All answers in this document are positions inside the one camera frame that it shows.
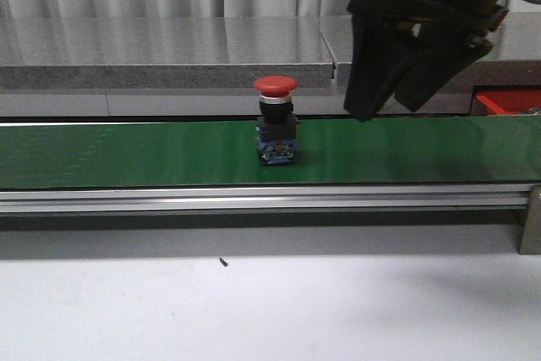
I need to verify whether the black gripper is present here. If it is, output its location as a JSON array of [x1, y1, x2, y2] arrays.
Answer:
[[344, 0, 507, 122]]

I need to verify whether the red mushroom push button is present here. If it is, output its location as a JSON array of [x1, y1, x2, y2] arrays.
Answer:
[[254, 75, 298, 166]]

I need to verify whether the grey stone slab right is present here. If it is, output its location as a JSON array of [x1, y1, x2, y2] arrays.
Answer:
[[318, 12, 540, 94]]

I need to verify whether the grey stone slab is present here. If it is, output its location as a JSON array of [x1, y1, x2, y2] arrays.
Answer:
[[318, 12, 540, 94], [1, 17, 334, 89]]

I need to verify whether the red plastic tray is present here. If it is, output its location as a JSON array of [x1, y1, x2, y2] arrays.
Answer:
[[476, 90, 540, 115]]

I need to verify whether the green conveyor belt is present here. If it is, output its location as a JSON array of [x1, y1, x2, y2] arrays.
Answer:
[[1, 116, 540, 189]]

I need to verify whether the grey stone slab left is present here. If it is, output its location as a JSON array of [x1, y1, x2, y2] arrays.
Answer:
[[1, 17, 334, 89]]

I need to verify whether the aluminium conveyor frame rail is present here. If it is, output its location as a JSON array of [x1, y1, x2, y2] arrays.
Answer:
[[1, 183, 533, 215]]

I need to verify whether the steel conveyor support bracket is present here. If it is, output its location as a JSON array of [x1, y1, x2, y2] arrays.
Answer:
[[518, 185, 541, 255]]

